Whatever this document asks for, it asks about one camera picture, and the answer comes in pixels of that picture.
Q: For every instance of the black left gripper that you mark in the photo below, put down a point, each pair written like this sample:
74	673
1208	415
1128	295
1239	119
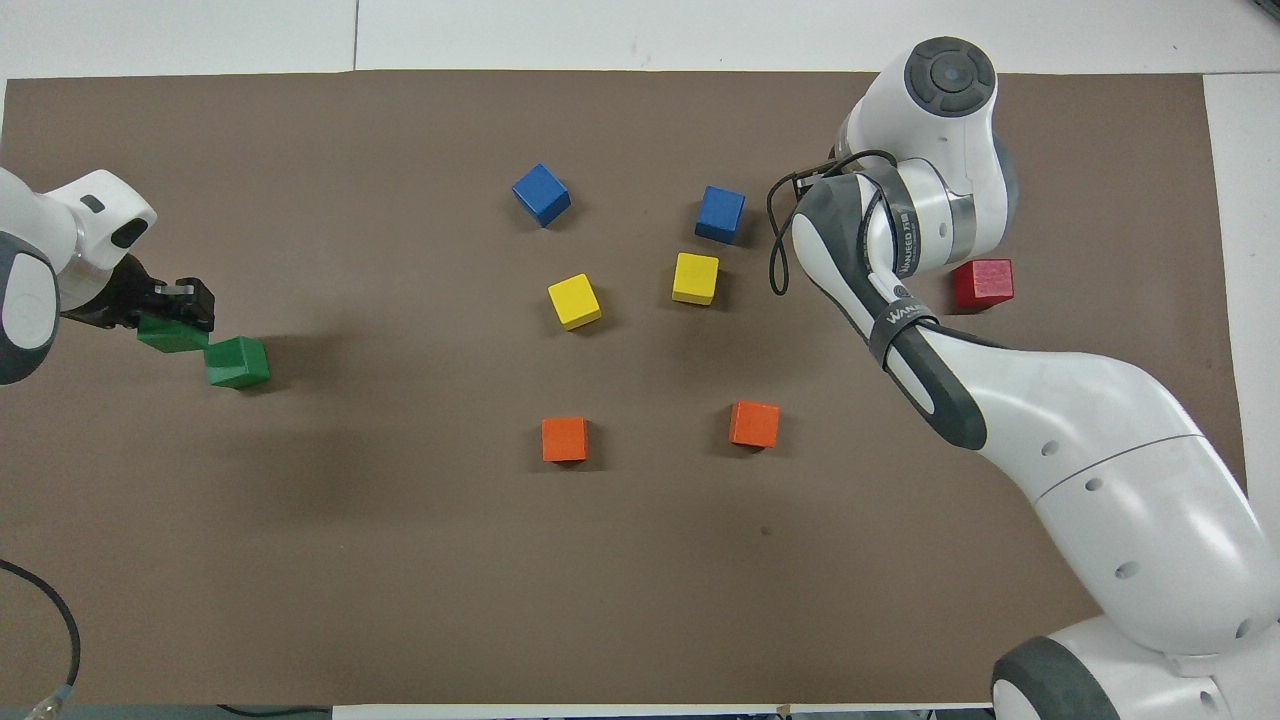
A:
115	300

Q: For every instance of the green wooden block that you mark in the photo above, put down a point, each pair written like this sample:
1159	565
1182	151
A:
170	337
238	363

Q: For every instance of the red wooden block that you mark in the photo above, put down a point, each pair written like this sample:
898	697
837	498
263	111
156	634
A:
985	283

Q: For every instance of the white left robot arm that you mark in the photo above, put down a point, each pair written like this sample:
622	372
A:
80	220

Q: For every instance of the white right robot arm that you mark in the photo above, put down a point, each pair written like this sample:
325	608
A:
1100	450

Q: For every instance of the brown table mat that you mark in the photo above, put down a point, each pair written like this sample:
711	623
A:
400	600

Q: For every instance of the tilted blue wooden block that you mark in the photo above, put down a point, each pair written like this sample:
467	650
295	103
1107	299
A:
541	194

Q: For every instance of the yellow wooden block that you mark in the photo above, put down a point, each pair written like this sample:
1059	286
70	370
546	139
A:
574	301
696	278

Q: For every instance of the orange wooden block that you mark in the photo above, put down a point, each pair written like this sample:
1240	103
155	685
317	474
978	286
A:
565	439
754	424

